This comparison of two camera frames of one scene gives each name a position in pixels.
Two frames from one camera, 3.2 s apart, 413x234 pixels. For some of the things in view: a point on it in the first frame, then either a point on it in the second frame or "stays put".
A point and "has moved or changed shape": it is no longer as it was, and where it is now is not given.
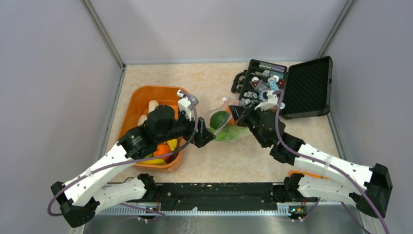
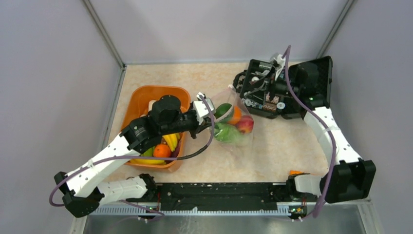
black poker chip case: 303,89 stays put
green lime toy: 218,119 → 221,109
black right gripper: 241,113 → 268,81
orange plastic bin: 136,105 stays put
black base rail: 218,196 stays put
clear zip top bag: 223,124 has moved or changed shape
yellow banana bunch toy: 172,144 stays put
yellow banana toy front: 156,162 stays put
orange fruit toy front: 162,148 stays put
